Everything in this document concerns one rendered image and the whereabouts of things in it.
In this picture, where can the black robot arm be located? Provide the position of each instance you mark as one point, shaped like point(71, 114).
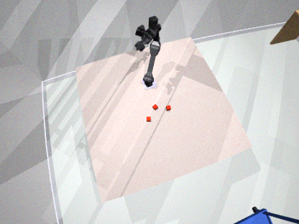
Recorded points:
point(154, 49)

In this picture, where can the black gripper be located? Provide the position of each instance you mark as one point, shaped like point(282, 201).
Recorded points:
point(146, 38)

